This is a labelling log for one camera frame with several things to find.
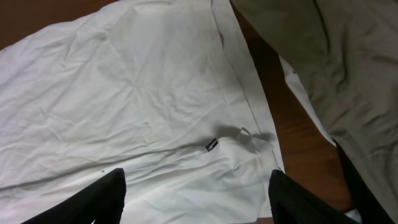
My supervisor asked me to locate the white t-shirt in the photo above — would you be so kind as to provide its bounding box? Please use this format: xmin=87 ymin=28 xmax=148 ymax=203
xmin=1 ymin=1 xmax=282 ymax=223

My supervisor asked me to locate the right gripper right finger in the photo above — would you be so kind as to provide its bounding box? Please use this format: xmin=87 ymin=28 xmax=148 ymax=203
xmin=268 ymin=169 xmax=357 ymax=224

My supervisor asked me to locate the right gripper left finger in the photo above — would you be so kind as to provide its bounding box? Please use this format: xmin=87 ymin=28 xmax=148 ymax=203
xmin=23 ymin=168 xmax=126 ymax=224

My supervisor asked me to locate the grey-beige garment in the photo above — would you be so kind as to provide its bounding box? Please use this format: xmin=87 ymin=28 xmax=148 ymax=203
xmin=234 ymin=0 xmax=397 ymax=220

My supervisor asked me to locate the white garment at right edge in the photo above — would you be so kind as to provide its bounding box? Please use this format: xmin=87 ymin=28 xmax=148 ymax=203
xmin=278 ymin=55 xmax=363 ymax=223

